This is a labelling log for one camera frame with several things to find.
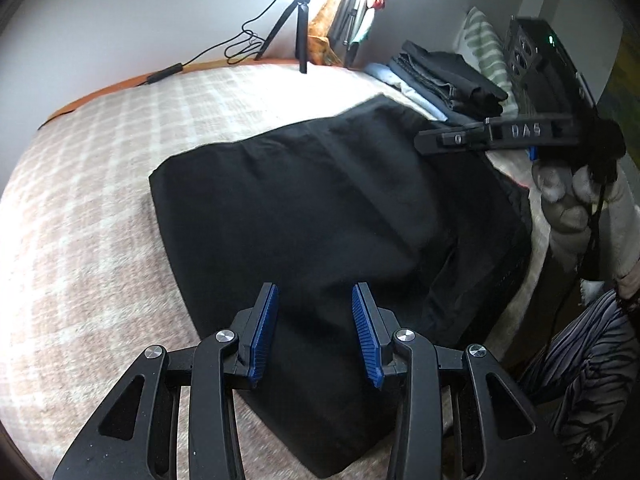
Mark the person's right hand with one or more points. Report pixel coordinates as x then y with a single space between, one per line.
565 200

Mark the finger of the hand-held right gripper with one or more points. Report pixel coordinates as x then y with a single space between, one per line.
450 140

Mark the orange patterned cloth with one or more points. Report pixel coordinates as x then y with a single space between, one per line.
325 30

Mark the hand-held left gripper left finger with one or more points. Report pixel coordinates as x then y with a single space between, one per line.
262 330

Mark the checked beige blanket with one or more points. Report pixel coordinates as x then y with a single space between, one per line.
100 185

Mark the white teal cloth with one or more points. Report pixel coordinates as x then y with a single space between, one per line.
364 27

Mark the person's right forearm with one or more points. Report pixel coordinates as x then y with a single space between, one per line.
622 220

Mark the person's striped clothing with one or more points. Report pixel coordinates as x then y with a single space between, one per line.
590 385

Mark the green striped pillow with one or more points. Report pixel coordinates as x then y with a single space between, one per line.
487 45

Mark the folded light blue cloth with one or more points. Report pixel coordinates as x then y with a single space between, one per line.
387 76

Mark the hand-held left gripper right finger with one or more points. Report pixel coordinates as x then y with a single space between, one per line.
365 340

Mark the black tripod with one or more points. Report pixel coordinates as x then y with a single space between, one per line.
302 35

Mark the black pants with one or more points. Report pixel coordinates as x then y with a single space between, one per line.
325 200

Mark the black folded stand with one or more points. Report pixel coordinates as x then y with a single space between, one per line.
350 15

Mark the folded black garment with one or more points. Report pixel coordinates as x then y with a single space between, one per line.
460 75

